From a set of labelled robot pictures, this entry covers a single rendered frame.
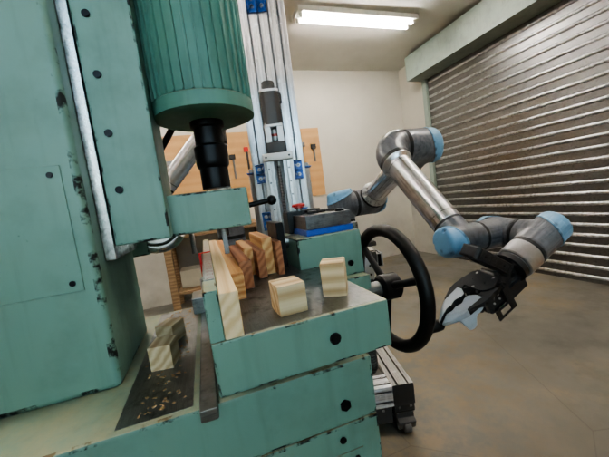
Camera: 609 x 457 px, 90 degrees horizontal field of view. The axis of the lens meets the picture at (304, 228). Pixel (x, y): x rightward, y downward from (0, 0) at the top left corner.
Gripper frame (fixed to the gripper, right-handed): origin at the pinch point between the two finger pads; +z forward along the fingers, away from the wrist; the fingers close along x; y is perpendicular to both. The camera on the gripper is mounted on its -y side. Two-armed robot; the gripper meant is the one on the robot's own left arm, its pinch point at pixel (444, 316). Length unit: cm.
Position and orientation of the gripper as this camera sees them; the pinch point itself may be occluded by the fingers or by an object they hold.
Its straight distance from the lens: 71.3
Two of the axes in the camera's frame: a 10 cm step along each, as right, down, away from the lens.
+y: 5.4, 7.9, 2.8
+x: -3.1, -1.2, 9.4
